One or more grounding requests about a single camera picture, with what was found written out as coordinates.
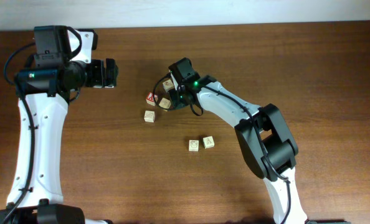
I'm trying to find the wooden block engraved picture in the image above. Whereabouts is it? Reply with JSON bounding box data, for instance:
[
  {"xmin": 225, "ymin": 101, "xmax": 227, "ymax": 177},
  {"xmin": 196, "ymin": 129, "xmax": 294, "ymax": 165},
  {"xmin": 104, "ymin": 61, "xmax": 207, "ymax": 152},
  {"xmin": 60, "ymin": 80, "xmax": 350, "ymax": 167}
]
[{"xmin": 188, "ymin": 139, "xmax": 199, "ymax": 152}]

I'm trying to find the wooden block lower left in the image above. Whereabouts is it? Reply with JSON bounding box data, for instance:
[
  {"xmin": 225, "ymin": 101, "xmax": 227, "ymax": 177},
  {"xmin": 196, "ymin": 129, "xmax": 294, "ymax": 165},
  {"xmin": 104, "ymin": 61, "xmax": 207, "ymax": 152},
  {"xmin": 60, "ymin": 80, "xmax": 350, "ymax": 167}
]
[{"xmin": 144, "ymin": 110, "xmax": 156, "ymax": 123}]

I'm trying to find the plain wooden block centre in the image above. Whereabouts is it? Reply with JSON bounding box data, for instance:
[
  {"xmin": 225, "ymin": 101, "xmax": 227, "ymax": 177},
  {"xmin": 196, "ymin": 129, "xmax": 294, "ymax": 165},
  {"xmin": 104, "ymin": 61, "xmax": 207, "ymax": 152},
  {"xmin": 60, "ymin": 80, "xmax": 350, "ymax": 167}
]
[{"xmin": 159, "ymin": 98, "xmax": 171, "ymax": 111}]

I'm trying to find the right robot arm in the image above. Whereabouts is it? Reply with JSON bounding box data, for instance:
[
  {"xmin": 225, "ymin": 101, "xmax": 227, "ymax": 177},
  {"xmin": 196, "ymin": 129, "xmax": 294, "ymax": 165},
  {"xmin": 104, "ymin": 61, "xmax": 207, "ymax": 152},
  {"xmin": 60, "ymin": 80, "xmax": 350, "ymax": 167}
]
[{"xmin": 168, "ymin": 58, "xmax": 311, "ymax": 224}]

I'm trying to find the plain wooden block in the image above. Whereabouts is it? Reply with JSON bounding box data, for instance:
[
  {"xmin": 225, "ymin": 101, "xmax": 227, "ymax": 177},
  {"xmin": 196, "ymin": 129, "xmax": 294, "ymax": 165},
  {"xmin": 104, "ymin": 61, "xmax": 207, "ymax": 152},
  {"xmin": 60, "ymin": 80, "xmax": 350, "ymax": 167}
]
[
  {"xmin": 163, "ymin": 79, "xmax": 174, "ymax": 93},
  {"xmin": 159, "ymin": 98, "xmax": 171, "ymax": 111}
]

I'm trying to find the wooden block red letter Y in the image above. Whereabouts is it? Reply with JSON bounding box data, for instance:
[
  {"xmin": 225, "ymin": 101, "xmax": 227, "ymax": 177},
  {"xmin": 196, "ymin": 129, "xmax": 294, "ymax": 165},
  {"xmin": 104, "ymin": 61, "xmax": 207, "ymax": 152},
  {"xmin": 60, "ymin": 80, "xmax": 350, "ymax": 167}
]
[{"xmin": 146, "ymin": 92, "xmax": 158, "ymax": 106}]

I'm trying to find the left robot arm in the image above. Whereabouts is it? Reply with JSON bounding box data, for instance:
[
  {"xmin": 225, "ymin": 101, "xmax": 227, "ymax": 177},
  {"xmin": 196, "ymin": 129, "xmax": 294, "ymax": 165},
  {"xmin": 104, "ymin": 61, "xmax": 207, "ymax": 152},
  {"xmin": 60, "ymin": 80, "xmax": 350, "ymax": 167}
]
[{"xmin": 0, "ymin": 26, "xmax": 118, "ymax": 223}]

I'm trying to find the wooden block letter A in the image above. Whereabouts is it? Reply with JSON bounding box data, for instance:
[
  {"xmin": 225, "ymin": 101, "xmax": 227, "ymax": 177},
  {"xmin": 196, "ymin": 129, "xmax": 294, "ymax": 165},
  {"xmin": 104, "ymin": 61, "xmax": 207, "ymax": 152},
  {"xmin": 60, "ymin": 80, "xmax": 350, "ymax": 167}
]
[{"xmin": 202, "ymin": 136, "xmax": 215, "ymax": 149}]

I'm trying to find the plain wooden block upper left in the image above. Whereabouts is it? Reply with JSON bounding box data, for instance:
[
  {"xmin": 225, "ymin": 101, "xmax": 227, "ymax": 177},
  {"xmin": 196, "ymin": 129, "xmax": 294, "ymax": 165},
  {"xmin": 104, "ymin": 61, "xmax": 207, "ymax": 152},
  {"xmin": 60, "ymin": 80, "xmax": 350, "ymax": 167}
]
[{"xmin": 163, "ymin": 79, "xmax": 174, "ymax": 93}]

